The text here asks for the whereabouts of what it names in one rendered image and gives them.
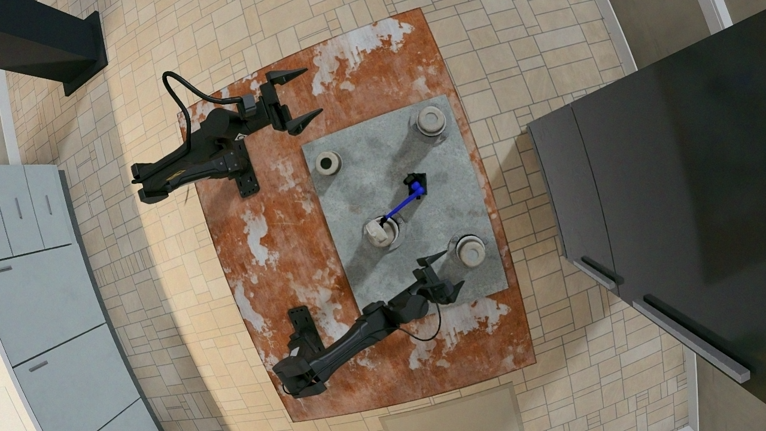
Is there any dial gauge on blue magnetic stand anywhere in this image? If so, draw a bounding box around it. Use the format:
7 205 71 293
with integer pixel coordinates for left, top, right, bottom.
366 173 427 244

